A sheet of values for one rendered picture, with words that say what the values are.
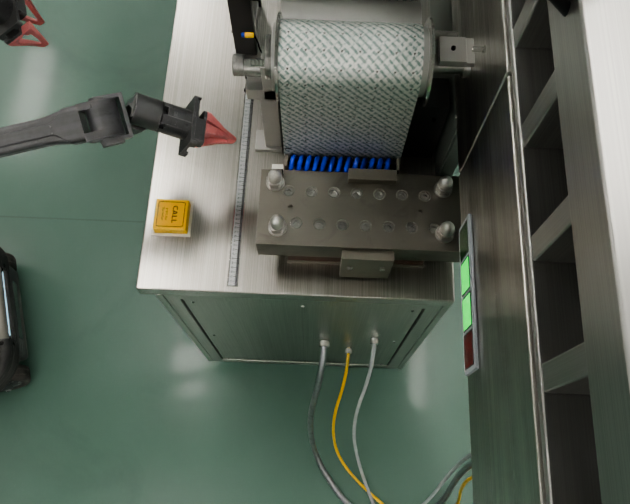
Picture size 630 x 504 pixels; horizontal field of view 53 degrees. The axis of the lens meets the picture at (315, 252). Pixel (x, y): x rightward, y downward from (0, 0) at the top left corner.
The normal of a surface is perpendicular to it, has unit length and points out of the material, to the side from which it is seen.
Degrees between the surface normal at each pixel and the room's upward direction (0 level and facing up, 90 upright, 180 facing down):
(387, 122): 90
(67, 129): 29
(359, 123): 90
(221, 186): 0
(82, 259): 0
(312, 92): 90
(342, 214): 0
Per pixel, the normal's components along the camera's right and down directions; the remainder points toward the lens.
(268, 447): 0.00, -0.35
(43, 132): 0.14, 0.14
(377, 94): -0.04, 0.94
